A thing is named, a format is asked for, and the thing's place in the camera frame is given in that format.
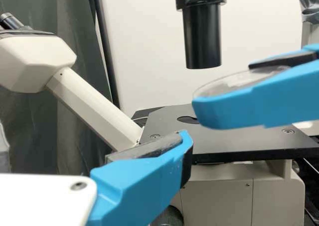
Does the cream microscope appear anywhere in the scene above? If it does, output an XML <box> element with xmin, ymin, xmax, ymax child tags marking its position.
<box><xmin>0</xmin><ymin>0</ymin><xmax>319</xmax><ymax>226</ymax></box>

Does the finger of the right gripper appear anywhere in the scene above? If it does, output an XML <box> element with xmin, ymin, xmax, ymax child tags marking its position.
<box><xmin>191</xmin><ymin>60</ymin><xmax>319</xmax><ymax>130</ymax></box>
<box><xmin>248</xmin><ymin>43</ymin><xmax>319</xmax><ymax>71</ymax></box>

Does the petri dish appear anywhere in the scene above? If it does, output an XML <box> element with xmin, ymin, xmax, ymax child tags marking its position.
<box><xmin>194</xmin><ymin>65</ymin><xmax>296</xmax><ymax>100</ymax></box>

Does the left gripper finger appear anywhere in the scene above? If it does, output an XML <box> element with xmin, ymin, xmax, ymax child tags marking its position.
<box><xmin>87</xmin><ymin>130</ymin><xmax>194</xmax><ymax>226</ymax></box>

